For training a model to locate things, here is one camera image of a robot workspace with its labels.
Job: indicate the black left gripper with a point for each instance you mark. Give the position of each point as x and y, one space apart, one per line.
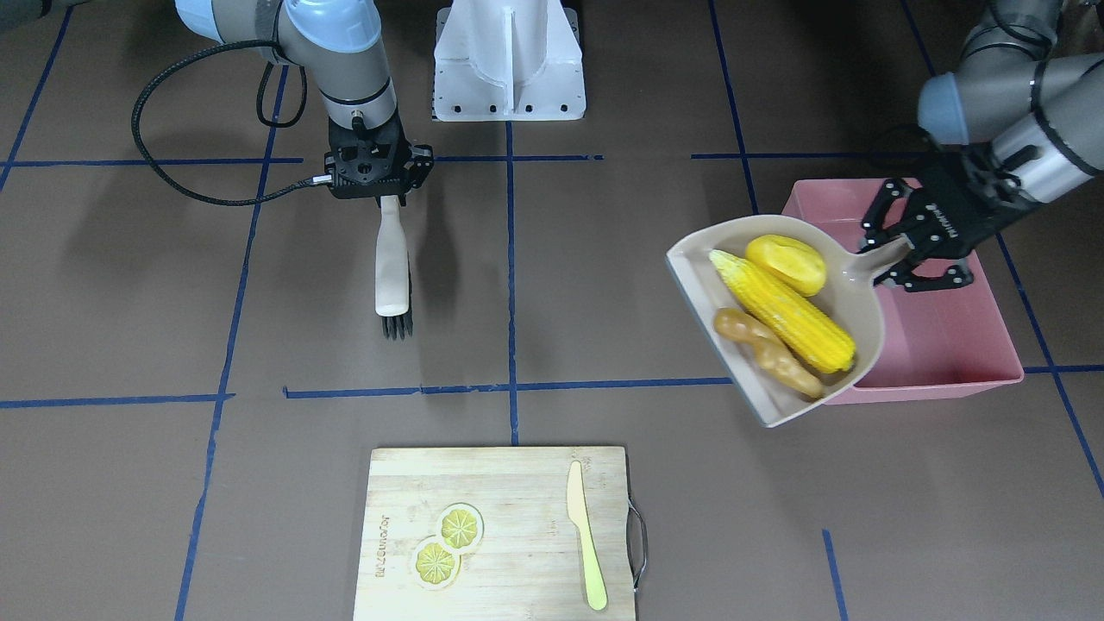
949 210

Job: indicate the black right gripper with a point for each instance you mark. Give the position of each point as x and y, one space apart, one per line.
423 166

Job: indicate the beige brush with black bristles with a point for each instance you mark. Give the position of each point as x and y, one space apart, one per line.
392 286

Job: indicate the yellow toy potato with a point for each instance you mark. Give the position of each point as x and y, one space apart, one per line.
795 263

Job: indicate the beige plastic dustpan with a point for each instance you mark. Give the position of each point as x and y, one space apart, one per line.
848 298

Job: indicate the yellow toy corn cob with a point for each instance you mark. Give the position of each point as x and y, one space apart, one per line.
803 327

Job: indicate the tan toy ginger root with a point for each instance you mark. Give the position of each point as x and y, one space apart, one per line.
769 352

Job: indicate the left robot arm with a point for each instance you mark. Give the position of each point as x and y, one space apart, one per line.
1012 129

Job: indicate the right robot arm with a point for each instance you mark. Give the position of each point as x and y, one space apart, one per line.
339 44

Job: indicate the pink plastic bin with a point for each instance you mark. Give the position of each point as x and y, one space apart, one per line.
942 344

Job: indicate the lemon slice upper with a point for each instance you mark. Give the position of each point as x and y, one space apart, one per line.
460 527

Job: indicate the yellow plastic knife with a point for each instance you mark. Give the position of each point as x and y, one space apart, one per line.
593 580

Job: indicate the wooden cutting board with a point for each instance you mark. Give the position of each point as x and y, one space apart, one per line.
527 566

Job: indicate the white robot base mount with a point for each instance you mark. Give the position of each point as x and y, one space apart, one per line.
508 61

